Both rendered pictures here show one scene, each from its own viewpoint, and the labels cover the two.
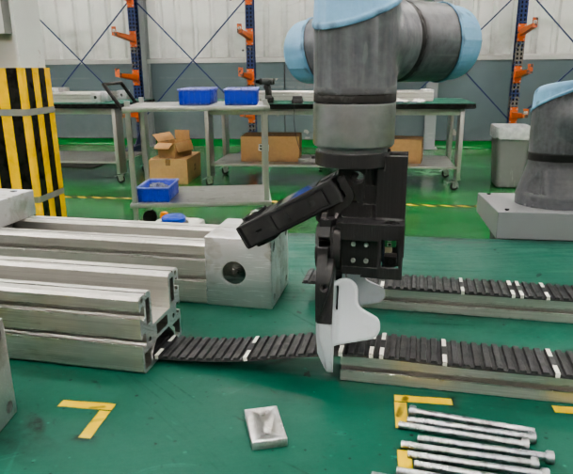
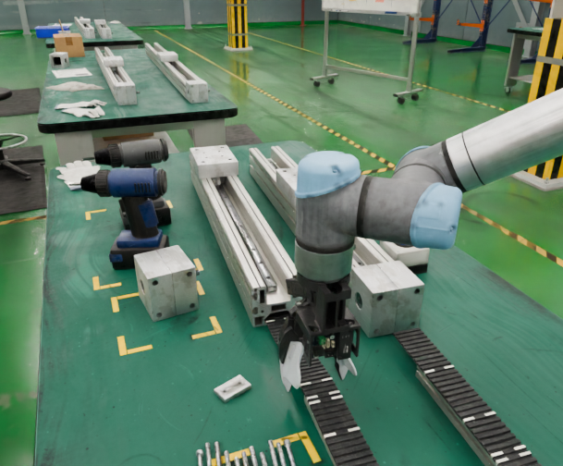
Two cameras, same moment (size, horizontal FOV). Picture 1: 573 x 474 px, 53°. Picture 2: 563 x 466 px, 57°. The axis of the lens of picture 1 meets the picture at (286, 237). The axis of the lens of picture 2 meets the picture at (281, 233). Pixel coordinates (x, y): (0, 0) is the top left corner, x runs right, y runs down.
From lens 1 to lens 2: 0.65 m
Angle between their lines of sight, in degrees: 57
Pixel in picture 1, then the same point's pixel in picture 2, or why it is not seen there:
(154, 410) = (225, 346)
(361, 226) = (300, 319)
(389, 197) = (319, 312)
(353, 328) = (291, 374)
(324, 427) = (250, 411)
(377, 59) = (308, 225)
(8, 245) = not seen: hidden behind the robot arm
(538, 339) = not seen: outside the picture
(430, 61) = (374, 234)
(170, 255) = not seen: hidden behind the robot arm
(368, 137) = (303, 269)
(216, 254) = (354, 282)
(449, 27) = (395, 214)
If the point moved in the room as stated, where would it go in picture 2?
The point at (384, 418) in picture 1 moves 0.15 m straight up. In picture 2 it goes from (275, 434) to (275, 349)
